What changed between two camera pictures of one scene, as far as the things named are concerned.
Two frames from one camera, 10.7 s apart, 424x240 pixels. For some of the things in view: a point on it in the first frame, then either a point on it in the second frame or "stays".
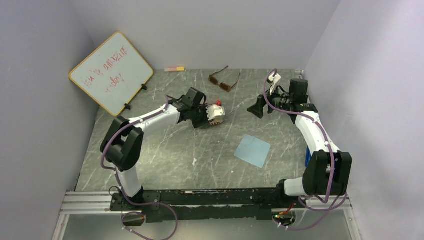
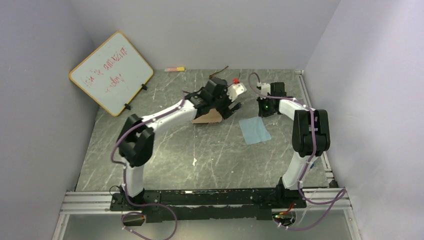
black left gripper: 204,122 → 225,111
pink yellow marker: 178,69 stays
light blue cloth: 253,150 → 254,130
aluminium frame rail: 94,203 stays
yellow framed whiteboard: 113,73 stays
